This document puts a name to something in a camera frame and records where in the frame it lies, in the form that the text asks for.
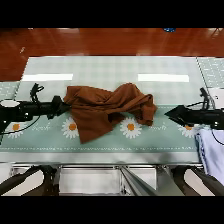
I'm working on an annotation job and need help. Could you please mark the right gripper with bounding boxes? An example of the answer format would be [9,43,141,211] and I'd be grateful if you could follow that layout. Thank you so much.
[175,104,203,127]

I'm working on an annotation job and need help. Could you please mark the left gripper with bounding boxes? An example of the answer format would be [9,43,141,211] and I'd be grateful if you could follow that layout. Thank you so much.
[46,95,72,121]

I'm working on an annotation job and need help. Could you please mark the light blue garment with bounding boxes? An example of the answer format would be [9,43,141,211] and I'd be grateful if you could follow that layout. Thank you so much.
[195,128,224,187]

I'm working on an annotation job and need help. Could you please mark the silver frame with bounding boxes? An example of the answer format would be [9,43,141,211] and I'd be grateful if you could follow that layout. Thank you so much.
[9,162,205,197]

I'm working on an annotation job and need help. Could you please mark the brown T-shirt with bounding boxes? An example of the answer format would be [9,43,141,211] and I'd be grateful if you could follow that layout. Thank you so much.
[62,82,159,145]

